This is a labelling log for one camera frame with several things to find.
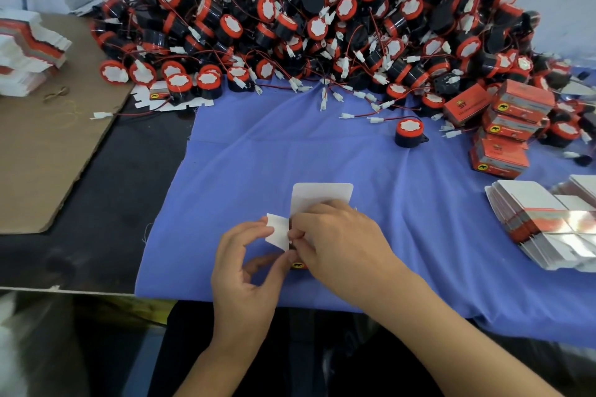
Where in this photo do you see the pile of black red buzzers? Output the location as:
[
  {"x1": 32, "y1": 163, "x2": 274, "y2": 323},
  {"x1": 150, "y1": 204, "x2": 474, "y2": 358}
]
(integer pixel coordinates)
[{"x1": 88, "y1": 0, "x2": 596, "y2": 146}]

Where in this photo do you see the single red black buzzer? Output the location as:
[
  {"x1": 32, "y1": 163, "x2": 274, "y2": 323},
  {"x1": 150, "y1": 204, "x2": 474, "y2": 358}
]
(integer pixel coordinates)
[{"x1": 395, "y1": 117, "x2": 430, "y2": 148}]

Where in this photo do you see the brown cardboard sheet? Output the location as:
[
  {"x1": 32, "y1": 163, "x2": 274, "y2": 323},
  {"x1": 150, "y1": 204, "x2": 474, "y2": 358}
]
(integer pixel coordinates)
[{"x1": 0, "y1": 12, "x2": 133, "y2": 235}]

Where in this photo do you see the person's left hand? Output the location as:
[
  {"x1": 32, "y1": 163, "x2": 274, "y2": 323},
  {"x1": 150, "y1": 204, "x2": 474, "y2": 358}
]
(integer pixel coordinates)
[{"x1": 210, "y1": 220, "x2": 294, "y2": 351}]

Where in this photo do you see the person's right forearm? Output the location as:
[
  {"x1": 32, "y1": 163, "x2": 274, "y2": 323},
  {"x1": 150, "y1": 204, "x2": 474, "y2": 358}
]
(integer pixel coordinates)
[{"x1": 386, "y1": 271, "x2": 564, "y2": 397}]

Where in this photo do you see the blue cloth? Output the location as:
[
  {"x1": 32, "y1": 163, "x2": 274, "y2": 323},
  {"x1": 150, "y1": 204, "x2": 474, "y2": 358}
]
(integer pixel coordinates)
[{"x1": 135, "y1": 66, "x2": 596, "y2": 349}]

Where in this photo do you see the person's left forearm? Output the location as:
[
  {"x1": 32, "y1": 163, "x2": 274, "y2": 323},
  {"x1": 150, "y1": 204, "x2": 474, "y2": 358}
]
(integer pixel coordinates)
[{"x1": 177, "y1": 341, "x2": 266, "y2": 397}]

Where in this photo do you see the person's right hand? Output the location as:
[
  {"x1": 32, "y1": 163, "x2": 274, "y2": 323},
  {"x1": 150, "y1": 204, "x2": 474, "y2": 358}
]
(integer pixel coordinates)
[{"x1": 289, "y1": 201, "x2": 415, "y2": 314}]

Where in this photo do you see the rubber band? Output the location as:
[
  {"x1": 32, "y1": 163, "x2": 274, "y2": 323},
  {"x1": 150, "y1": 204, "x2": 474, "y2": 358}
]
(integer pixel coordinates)
[{"x1": 42, "y1": 85, "x2": 71, "y2": 103}]

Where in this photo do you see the stack of paper boxes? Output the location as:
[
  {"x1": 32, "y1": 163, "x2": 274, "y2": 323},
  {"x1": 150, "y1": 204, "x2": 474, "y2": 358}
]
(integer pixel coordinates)
[
  {"x1": 0, "y1": 9, "x2": 73, "y2": 98},
  {"x1": 484, "y1": 173, "x2": 596, "y2": 272}
]

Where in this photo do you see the orange white paper box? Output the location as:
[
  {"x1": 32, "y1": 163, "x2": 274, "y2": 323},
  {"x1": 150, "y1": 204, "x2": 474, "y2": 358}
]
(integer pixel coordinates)
[
  {"x1": 469, "y1": 134, "x2": 531, "y2": 179},
  {"x1": 481, "y1": 111, "x2": 541, "y2": 142},
  {"x1": 264, "y1": 182, "x2": 356, "y2": 270},
  {"x1": 442, "y1": 83, "x2": 495, "y2": 126},
  {"x1": 494, "y1": 80, "x2": 557, "y2": 123}
]

